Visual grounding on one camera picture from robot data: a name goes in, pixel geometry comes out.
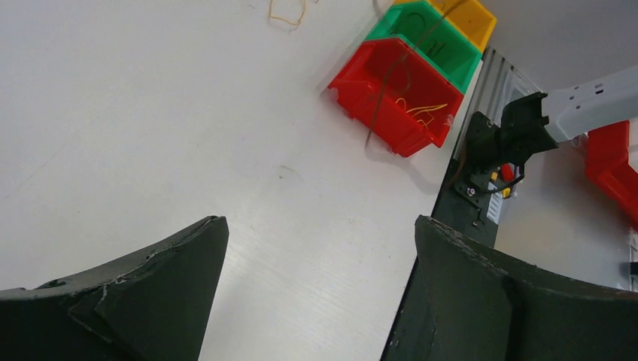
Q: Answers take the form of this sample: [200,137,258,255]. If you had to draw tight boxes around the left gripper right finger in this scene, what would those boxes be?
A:
[393,216,637,360]

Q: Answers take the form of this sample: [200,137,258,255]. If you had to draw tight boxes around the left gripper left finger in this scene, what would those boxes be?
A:
[1,216,229,360]

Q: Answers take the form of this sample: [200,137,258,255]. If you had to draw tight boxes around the orange thin cable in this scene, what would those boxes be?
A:
[393,97,450,128]

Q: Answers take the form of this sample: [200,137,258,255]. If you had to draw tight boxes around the brown thin cable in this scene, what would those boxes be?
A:
[364,0,469,150]

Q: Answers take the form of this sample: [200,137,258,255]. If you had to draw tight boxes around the black thin cable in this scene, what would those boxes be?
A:
[390,11,447,58]

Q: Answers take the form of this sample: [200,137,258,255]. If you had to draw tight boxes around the yellow thin cable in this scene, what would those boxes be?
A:
[268,0,320,29]

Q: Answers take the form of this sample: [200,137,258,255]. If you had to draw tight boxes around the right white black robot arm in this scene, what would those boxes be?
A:
[465,66,637,171]

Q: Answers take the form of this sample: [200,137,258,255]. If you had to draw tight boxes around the red object off table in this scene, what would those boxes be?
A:
[585,120,637,226]

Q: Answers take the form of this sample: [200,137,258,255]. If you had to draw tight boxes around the red plastic bin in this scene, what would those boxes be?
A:
[328,38,463,158]

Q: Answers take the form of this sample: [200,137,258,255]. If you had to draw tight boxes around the green plastic bin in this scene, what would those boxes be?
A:
[366,3,482,94]

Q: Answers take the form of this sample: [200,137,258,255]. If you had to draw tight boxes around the yellow plastic bin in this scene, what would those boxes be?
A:
[391,0,497,53]

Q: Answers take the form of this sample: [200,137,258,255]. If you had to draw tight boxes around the aluminium frame rail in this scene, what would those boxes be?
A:
[451,46,540,160]

